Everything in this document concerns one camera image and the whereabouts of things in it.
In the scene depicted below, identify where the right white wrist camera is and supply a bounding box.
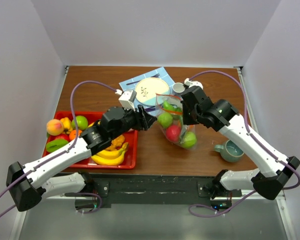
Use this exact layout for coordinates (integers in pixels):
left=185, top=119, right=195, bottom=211
left=183, top=78, right=203, bottom=90

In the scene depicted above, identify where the cream and blue plate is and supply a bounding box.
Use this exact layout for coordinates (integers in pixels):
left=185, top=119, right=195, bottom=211
left=134, top=77, right=170, bottom=106

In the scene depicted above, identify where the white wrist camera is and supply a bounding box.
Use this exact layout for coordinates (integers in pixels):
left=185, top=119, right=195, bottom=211
left=115, top=89, right=137, bottom=111
left=183, top=78, right=203, bottom=90

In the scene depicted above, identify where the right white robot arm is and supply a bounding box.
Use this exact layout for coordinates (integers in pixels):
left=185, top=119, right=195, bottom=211
left=181, top=86, right=300, bottom=200

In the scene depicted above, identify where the red plastic tray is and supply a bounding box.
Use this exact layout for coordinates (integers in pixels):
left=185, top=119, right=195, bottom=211
left=41, top=110, right=139, bottom=170

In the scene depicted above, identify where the purple fork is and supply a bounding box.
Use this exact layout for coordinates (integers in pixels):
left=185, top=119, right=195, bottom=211
left=126, top=73, right=160, bottom=86

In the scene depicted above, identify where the grey ceramic mug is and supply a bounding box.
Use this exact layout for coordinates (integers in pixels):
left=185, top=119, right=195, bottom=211
left=172, top=82, right=186, bottom=95

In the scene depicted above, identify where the green lime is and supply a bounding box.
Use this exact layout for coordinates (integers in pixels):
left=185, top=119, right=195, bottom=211
left=180, top=131, right=197, bottom=149
left=157, top=112, right=174, bottom=129

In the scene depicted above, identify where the green apple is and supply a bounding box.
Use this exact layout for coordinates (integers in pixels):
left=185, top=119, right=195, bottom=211
left=76, top=115, right=89, bottom=131

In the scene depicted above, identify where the green chili pepper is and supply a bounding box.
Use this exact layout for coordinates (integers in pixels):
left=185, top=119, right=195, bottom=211
left=173, top=107, right=183, bottom=121

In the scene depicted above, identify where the purple knife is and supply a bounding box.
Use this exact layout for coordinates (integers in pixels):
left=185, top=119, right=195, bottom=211
left=144, top=106, right=156, bottom=113

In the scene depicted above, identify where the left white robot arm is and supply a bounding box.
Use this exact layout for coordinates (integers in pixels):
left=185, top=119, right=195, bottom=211
left=6, top=105, right=157, bottom=212

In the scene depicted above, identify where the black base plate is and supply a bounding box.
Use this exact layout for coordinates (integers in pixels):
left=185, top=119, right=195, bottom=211
left=75, top=172, right=242, bottom=211

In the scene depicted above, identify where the green cucumber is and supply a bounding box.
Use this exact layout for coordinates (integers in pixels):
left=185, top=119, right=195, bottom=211
left=162, top=100, right=175, bottom=112

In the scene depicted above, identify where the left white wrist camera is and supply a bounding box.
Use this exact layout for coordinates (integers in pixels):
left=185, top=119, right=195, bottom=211
left=115, top=89, right=137, bottom=111

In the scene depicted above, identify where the yellow banana bunch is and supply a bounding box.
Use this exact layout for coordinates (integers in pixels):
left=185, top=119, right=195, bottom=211
left=91, top=142, right=129, bottom=166

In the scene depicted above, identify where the orange ginger root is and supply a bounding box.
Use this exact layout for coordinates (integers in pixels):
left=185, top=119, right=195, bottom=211
left=105, top=135, right=125, bottom=152

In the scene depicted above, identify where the clear orange zip top bag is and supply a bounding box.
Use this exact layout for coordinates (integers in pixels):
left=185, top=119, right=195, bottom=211
left=155, top=94, right=197, bottom=150

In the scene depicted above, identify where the red apple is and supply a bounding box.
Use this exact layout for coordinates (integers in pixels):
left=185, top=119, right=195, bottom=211
left=165, top=124, right=181, bottom=143

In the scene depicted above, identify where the peach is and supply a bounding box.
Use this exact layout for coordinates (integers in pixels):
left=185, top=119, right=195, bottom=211
left=46, top=119, right=64, bottom=136

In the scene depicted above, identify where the small yellow pepper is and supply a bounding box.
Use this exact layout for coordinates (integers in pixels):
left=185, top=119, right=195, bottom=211
left=60, top=117, right=73, bottom=135

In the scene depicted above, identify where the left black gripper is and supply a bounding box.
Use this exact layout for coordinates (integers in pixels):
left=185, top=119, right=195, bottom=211
left=110, top=103, right=157, bottom=141

